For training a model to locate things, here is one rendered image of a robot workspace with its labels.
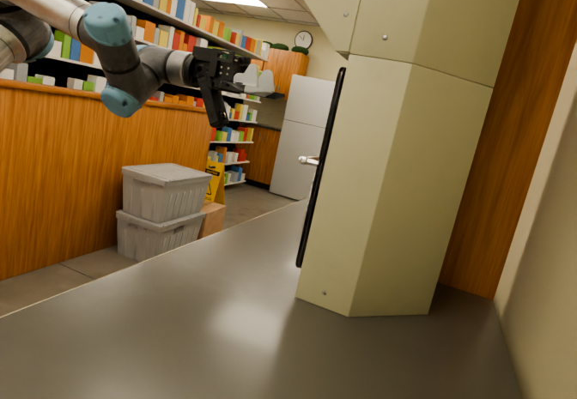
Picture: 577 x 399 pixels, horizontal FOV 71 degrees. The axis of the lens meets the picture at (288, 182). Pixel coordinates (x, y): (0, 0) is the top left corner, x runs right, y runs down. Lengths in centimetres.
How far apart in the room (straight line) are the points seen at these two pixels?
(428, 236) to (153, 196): 237
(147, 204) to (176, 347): 244
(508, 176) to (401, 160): 41
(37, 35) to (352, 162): 83
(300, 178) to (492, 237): 499
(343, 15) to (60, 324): 66
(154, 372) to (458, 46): 70
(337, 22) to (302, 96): 522
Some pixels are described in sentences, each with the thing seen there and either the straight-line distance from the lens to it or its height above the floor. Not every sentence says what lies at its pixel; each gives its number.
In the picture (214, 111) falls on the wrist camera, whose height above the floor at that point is 126.
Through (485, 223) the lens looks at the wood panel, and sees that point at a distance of 111.
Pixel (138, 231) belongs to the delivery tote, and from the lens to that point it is 310.
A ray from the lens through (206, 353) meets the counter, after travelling 63.
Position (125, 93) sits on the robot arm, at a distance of 90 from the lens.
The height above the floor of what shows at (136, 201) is 44.
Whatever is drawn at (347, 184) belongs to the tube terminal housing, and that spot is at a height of 118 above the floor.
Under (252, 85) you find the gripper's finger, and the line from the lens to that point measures 82.
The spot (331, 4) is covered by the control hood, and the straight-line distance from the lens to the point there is 79.
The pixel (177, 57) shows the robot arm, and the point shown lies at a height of 135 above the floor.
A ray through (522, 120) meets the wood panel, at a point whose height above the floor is 138.
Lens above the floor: 129
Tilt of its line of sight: 10 degrees down
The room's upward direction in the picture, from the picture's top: 12 degrees clockwise
